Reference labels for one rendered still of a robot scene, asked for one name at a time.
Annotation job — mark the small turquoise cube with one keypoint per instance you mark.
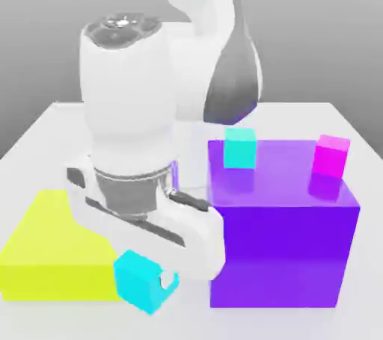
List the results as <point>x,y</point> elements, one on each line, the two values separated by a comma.
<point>240,148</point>

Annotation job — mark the small cyan cube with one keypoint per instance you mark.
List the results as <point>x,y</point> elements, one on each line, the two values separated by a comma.
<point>137,280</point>

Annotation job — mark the large purple box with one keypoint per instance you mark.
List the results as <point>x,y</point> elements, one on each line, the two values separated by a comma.
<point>284,226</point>

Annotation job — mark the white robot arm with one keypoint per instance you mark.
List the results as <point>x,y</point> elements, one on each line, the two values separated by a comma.
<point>128,101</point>

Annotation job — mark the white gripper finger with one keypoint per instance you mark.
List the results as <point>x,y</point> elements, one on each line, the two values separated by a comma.
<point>166,279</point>

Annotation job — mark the large yellow box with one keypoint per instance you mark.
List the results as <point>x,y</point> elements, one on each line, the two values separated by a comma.
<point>51,259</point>

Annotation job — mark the small magenta cube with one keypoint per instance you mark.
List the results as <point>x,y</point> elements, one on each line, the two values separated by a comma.
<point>330,155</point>

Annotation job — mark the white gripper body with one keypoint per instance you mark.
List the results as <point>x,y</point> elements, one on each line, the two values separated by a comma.
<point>191,241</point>

